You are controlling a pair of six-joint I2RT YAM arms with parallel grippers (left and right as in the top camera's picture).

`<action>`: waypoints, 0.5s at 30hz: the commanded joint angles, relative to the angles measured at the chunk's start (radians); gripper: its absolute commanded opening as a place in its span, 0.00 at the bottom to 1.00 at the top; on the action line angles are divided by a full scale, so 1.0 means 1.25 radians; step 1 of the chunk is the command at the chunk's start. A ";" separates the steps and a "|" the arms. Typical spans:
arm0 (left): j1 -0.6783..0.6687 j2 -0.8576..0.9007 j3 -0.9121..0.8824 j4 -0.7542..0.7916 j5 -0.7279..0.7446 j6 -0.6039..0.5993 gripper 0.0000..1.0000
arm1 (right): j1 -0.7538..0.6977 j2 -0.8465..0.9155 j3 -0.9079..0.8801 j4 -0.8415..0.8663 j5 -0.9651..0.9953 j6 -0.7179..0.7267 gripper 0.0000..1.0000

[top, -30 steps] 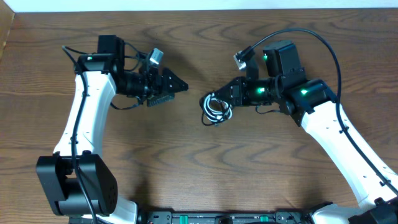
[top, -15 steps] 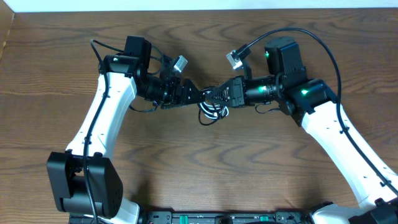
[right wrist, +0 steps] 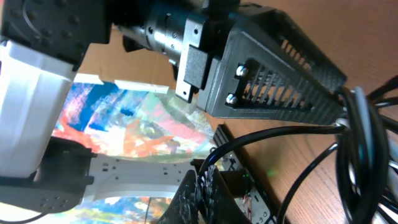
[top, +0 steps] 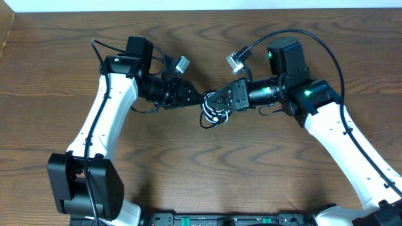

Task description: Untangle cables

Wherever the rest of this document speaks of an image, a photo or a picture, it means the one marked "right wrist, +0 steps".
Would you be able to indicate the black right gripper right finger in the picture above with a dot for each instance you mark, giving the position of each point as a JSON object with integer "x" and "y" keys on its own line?
{"x": 219, "y": 206}

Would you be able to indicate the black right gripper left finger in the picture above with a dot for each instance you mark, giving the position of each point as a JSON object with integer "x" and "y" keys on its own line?
{"x": 184, "y": 205}

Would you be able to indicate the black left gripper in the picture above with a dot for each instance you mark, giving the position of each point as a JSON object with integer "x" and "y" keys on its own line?
{"x": 184, "y": 31}

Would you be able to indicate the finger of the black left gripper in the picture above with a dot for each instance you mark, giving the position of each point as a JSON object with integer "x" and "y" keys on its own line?
{"x": 296, "y": 44}
{"x": 255, "y": 78}

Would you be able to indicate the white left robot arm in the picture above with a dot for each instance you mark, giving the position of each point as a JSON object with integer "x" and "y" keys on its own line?
{"x": 43, "y": 44}

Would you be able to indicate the colourful painted floor cloth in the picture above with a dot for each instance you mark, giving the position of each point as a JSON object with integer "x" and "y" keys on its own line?
{"x": 142, "y": 125}

